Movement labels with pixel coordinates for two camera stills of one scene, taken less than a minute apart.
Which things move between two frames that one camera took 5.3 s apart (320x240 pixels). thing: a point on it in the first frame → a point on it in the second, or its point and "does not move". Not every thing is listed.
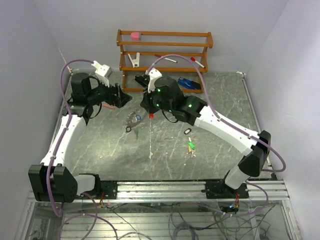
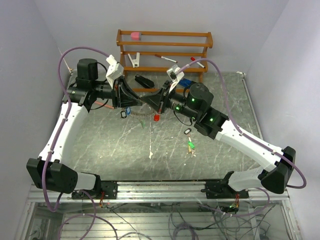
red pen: (108, 106) does not move
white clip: (135, 62) does not move
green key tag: (136, 135) → (143, 123)
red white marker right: (193, 59) does not move
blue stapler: (188, 83) does not move
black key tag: (128, 129) → (123, 114)
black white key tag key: (187, 132) does not move
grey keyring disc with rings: (131, 119) → (145, 111)
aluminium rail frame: (192, 191) does not move
